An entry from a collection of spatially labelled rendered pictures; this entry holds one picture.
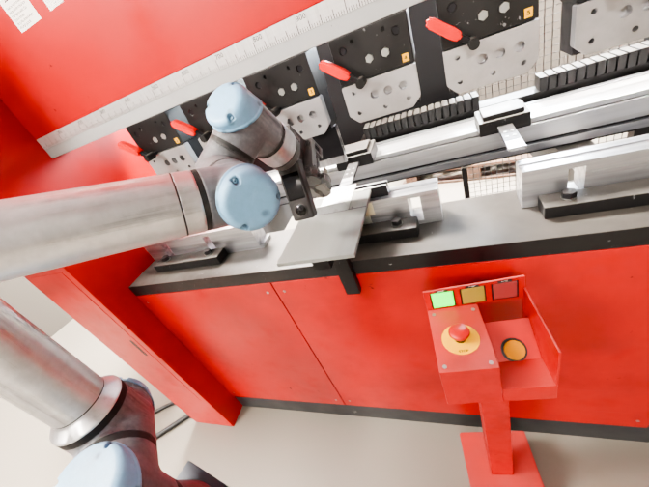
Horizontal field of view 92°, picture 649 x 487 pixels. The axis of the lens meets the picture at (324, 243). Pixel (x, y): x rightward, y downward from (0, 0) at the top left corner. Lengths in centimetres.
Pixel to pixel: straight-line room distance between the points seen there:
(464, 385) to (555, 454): 79
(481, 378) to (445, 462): 77
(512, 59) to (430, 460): 127
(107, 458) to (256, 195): 43
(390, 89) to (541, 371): 63
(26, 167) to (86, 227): 93
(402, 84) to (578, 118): 53
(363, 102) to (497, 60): 25
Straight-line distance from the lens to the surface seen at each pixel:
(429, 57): 126
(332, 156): 82
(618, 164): 88
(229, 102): 50
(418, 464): 146
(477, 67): 72
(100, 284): 132
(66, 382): 63
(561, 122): 109
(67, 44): 107
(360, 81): 68
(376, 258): 79
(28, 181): 128
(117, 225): 37
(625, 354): 112
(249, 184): 36
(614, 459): 150
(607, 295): 93
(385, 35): 71
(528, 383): 76
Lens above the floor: 136
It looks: 32 degrees down
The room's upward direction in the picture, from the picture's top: 24 degrees counter-clockwise
